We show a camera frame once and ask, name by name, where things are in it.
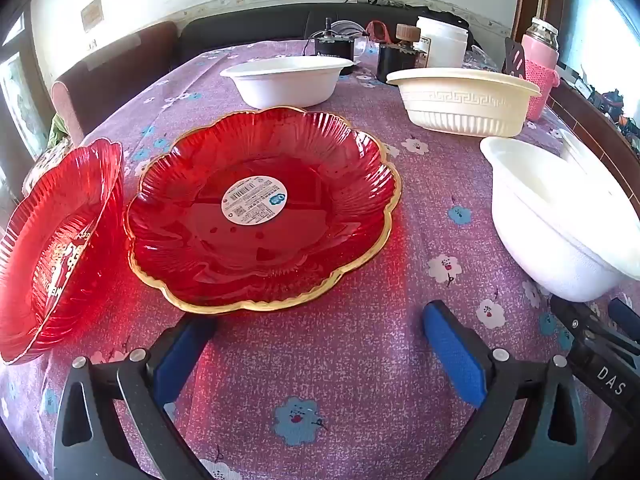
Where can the black cylindrical device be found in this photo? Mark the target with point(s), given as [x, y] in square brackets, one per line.
[332, 47]

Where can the small wall plaque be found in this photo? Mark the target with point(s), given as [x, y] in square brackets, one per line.
[91, 12]

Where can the green cloth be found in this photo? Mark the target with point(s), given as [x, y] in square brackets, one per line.
[59, 127]

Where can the black sofa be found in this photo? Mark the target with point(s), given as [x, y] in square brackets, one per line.
[240, 30]

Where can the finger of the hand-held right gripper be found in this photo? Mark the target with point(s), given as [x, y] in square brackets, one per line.
[627, 317]
[575, 317]

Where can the patterned cloth seat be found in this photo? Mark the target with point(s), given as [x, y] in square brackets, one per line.
[45, 165]

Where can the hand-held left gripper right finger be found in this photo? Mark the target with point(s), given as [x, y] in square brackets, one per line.
[455, 355]

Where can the red ribbed deep plate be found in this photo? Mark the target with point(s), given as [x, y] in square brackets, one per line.
[45, 270]

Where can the black jar with wooden lid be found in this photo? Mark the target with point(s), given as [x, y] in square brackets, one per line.
[392, 60]

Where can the wooden glass door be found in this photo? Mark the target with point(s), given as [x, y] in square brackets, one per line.
[17, 100]

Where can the pink thermos bottle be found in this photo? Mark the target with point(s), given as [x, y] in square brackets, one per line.
[540, 67]

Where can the red plastic bag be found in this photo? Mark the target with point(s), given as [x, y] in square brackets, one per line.
[377, 27]

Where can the white plastic jar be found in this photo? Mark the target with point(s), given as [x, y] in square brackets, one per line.
[445, 50]

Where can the wall switch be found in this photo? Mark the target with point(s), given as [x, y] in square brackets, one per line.
[90, 44]

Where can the cream patterned bowl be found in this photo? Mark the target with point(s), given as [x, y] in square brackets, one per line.
[465, 110]

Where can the purple floral tablecloth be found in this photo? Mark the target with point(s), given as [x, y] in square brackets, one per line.
[350, 360]

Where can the maroon armchair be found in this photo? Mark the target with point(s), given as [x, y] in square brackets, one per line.
[115, 75]

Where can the red gold-rimmed plate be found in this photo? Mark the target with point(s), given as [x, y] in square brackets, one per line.
[200, 240]

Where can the white bowl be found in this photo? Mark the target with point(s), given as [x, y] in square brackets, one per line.
[550, 250]
[575, 147]
[285, 87]

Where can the clear plastic bag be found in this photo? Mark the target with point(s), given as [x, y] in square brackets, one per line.
[480, 57]

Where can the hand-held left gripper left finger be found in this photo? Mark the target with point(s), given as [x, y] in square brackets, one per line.
[180, 360]

